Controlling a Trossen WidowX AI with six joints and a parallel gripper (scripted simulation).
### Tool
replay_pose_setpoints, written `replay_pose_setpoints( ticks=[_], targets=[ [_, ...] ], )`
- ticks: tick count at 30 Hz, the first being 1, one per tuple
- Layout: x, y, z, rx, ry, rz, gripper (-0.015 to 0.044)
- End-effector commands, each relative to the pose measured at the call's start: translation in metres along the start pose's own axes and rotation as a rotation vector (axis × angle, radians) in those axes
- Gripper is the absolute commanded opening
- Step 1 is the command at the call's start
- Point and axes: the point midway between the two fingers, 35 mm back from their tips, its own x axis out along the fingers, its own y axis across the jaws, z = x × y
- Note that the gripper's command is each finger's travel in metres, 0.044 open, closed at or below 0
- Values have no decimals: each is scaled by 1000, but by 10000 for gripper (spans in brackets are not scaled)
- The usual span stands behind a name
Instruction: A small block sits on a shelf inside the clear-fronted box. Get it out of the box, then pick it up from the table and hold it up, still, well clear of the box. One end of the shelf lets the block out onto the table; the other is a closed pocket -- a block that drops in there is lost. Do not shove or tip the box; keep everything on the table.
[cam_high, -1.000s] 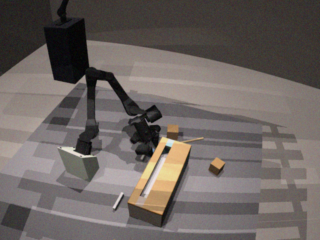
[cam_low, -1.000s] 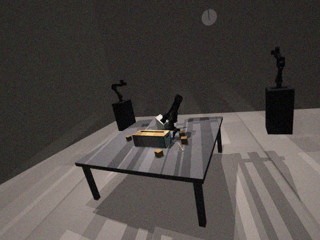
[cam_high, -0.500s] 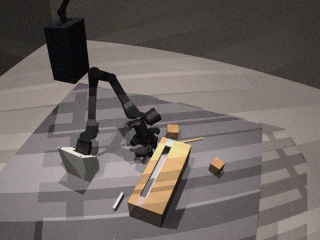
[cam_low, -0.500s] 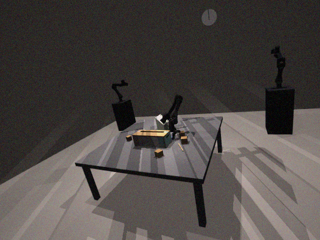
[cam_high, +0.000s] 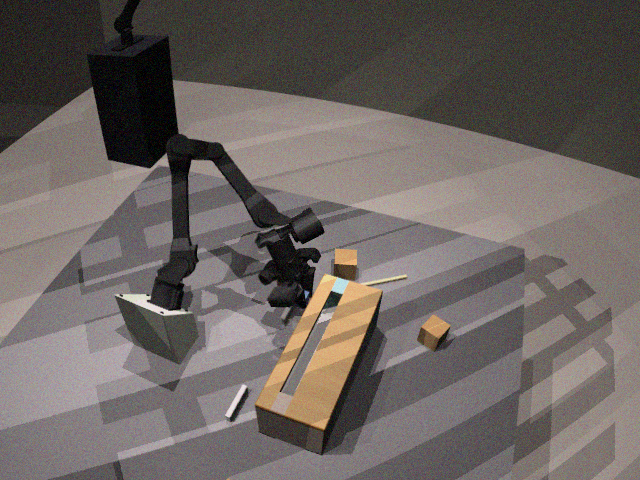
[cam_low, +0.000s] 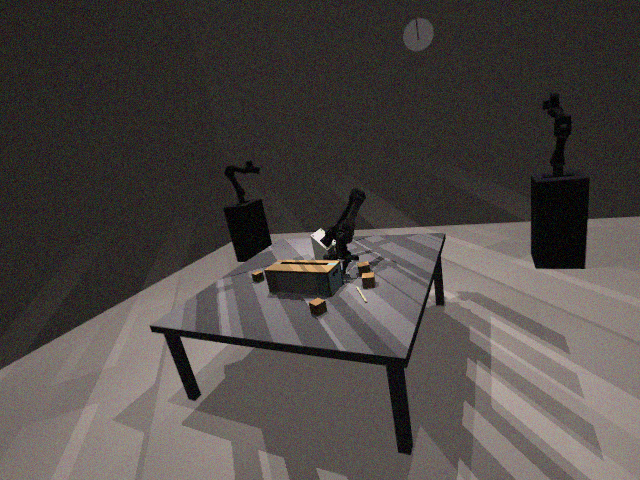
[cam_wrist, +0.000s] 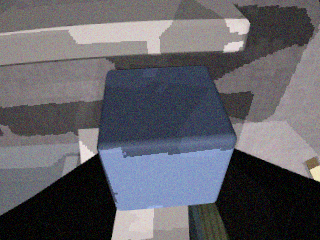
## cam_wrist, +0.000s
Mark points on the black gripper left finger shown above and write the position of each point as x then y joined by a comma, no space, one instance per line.
79,206

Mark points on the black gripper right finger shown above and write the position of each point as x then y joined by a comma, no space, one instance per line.
260,201

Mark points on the blue cube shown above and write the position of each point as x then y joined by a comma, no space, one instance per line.
165,137

